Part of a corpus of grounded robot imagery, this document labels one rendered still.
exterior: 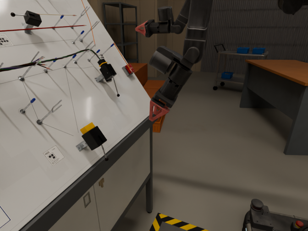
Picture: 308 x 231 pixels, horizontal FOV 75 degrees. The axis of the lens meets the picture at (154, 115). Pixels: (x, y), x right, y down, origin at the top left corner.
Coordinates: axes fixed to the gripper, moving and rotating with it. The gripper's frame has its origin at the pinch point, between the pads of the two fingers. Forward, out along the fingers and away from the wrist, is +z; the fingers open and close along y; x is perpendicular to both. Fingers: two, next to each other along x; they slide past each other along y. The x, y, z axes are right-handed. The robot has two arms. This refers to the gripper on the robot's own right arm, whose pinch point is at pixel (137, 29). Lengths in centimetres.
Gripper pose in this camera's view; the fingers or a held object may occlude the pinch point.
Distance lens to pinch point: 125.5
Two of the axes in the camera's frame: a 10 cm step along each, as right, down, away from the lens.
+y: -3.8, 6.5, -6.6
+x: 1.7, 7.5, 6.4
